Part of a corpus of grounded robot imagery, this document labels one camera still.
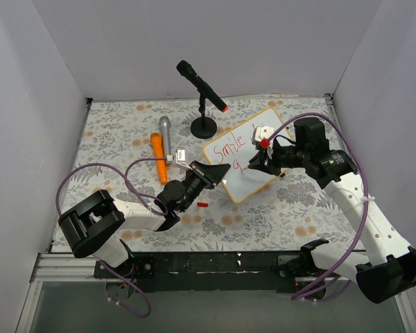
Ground yellow framed whiteboard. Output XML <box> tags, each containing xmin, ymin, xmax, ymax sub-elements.
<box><xmin>202</xmin><ymin>108</ymin><xmax>283</xmax><ymax>204</ymax></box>

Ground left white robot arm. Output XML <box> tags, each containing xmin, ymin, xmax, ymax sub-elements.
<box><xmin>58</xmin><ymin>161</ymin><xmax>231</xmax><ymax>278</ymax></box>

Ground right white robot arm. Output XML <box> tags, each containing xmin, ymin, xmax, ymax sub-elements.
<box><xmin>248</xmin><ymin>112</ymin><xmax>416</xmax><ymax>304</ymax></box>

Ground black microphone stand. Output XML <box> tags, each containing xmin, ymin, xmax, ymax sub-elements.
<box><xmin>190</xmin><ymin>93</ymin><xmax>217</xmax><ymax>139</ymax></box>

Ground floral table mat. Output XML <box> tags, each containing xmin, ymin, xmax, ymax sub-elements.
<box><xmin>60</xmin><ymin>100</ymin><xmax>355</xmax><ymax>252</ymax></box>

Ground silver microphone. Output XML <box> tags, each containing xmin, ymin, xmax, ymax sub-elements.
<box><xmin>159</xmin><ymin>116</ymin><xmax>172</xmax><ymax>157</ymax></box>

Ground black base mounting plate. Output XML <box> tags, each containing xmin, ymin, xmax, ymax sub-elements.
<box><xmin>94</xmin><ymin>251</ymin><xmax>333</xmax><ymax>296</ymax></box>

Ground black microphone orange tip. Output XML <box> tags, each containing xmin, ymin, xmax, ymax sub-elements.
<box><xmin>176</xmin><ymin>60</ymin><xmax>228</xmax><ymax>112</ymax></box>

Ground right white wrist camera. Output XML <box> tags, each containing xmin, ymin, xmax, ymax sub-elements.
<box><xmin>251</xmin><ymin>126</ymin><xmax>275</xmax><ymax>156</ymax></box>

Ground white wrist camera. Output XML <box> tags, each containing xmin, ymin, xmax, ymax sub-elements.
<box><xmin>251</xmin><ymin>126</ymin><xmax>275</xmax><ymax>156</ymax></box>
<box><xmin>173</xmin><ymin>148</ymin><xmax>191</xmax><ymax>171</ymax></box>

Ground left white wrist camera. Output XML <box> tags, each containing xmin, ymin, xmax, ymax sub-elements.
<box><xmin>173</xmin><ymin>148</ymin><xmax>191</xmax><ymax>171</ymax></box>

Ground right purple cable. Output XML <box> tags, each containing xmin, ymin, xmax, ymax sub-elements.
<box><xmin>263</xmin><ymin>112</ymin><xmax>370</xmax><ymax>302</ymax></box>

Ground aluminium frame rail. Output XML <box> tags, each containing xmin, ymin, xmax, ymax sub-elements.
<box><xmin>31</xmin><ymin>254</ymin><xmax>96</xmax><ymax>282</ymax></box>

